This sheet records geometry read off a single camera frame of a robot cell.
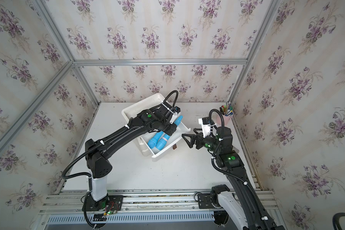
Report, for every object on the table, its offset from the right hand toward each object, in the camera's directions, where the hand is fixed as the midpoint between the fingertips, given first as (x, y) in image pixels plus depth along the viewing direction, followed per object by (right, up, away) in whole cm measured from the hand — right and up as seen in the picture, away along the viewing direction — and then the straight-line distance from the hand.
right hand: (191, 133), depth 71 cm
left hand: (-9, +2, +10) cm, 13 cm away
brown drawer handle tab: (-9, -8, +4) cm, 12 cm away
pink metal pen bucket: (+29, +6, +31) cm, 43 cm away
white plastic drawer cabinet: (-33, +12, +11) cm, 37 cm away
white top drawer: (-5, 0, +11) cm, 12 cm away
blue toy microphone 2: (-20, -5, +4) cm, 21 cm away
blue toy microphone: (-16, -7, +4) cm, 17 cm away
